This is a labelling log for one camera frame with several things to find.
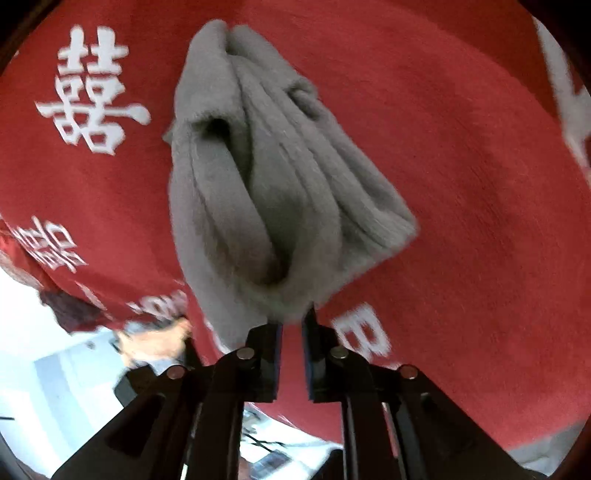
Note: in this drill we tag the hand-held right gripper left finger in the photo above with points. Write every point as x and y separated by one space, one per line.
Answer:
265 364

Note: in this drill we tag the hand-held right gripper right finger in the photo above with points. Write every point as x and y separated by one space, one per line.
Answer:
316 364

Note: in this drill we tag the grey knit sweater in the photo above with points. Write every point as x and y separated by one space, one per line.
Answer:
258 194

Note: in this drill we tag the person's left hand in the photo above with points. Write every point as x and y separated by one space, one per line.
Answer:
154 339

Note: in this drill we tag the dark red garment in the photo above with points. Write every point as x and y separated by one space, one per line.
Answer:
69 307

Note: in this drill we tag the red printed blanket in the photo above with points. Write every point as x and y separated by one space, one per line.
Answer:
461 207

